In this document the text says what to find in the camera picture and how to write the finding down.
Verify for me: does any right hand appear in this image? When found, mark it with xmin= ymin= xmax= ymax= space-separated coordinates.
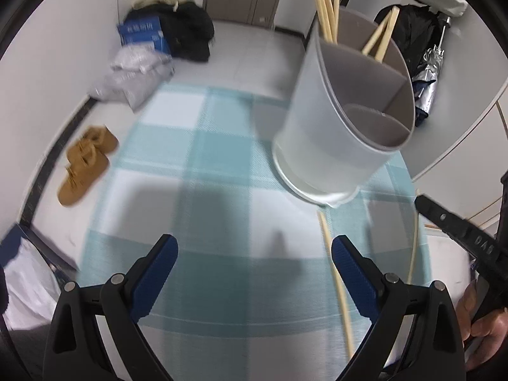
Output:
xmin=454 ymin=278 xmax=508 ymax=372

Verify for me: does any white plastic bag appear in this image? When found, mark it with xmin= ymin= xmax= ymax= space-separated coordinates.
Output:
xmin=4 ymin=238 xmax=60 ymax=330

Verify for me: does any blue plaid tablecloth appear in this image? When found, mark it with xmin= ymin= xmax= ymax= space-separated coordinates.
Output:
xmin=77 ymin=83 xmax=434 ymax=381

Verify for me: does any tan shoe near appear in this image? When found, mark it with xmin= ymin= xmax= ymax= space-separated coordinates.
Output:
xmin=58 ymin=140 xmax=109 ymax=206

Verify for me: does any tan shoe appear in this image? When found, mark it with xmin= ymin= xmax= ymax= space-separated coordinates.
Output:
xmin=58 ymin=140 xmax=109 ymax=206
xmin=66 ymin=126 xmax=119 ymax=163

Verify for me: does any silver folded umbrella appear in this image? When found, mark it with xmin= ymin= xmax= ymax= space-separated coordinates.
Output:
xmin=411 ymin=13 xmax=450 ymax=126

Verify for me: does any grey utensil holder cup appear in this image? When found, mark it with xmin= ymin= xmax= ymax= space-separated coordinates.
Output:
xmin=272 ymin=7 xmax=415 ymax=207

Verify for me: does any tan shoe far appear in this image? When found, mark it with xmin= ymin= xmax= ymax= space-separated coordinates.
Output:
xmin=66 ymin=126 xmax=119 ymax=163

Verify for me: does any black hanging coat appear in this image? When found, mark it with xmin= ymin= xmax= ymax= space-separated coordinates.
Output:
xmin=375 ymin=4 xmax=442 ymax=79

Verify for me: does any lower grey parcel bag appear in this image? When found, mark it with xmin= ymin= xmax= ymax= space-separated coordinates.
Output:
xmin=88 ymin=63 xmax=174 ymax=111

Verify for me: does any grey parcel bag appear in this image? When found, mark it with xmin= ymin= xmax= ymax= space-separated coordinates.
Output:
xmin=88 ymin=63 xmax=174 ymax=111
xmin=110 ymin=44 xmax=172 ymax=74

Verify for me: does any upper grey parcel bag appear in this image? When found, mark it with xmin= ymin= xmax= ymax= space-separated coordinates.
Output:
xmin=110 ymin=44 xmax=172 ymax=74

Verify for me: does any chopstick in holder upright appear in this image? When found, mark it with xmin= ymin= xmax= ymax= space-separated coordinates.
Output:
xmin=325 ymin=0 xmax=335 ymax=44

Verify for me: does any blue cardboard box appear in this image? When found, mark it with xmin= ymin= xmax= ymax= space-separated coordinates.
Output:
xmin=117 ymin=17 xmax=170 ymax=55

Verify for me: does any black clothes pile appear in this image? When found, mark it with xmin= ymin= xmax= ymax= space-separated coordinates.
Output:
xmin=124 ymin=1 xmax=214 ymax=63

